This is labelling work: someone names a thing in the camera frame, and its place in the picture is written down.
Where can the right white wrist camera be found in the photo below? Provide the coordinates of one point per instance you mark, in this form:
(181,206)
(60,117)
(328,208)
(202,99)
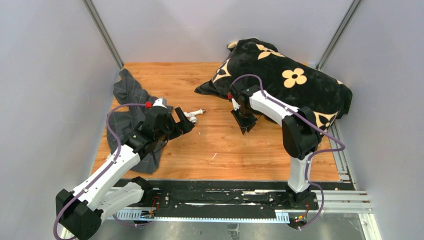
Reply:
(235,104)

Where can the grey checked cloth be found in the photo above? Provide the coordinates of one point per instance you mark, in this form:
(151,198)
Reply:
(129,91)

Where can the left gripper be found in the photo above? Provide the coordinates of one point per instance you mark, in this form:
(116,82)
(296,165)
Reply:
(185,125)

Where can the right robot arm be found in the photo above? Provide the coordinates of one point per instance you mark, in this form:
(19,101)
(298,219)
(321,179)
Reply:
(299,137)

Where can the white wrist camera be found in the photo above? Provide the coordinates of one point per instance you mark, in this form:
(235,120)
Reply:
(160,102)
(235,104)

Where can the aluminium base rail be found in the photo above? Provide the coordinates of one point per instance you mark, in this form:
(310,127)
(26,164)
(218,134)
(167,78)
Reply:
(218,174)

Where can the aluminium frame post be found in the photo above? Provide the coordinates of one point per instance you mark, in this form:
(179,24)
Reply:
(343,25)
(97,20)

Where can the left aluminium frame post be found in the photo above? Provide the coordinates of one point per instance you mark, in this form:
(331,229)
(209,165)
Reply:
(97,20)

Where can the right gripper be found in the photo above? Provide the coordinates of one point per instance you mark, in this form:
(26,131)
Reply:
(248,124)

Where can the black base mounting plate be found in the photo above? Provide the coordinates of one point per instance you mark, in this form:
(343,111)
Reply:
(241,202)

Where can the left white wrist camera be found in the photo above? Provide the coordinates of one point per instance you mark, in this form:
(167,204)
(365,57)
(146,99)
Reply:
(160,102)

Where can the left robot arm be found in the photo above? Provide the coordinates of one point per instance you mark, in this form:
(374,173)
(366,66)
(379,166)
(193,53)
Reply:
(84,209)

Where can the white plastic water faucet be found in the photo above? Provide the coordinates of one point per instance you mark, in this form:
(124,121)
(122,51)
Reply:
(192,116)

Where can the black floral plush blanket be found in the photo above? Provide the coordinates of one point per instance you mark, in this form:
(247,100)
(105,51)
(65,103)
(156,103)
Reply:
(291,82)

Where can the right aluminium frame post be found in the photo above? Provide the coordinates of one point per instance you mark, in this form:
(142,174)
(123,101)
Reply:
(343,25)

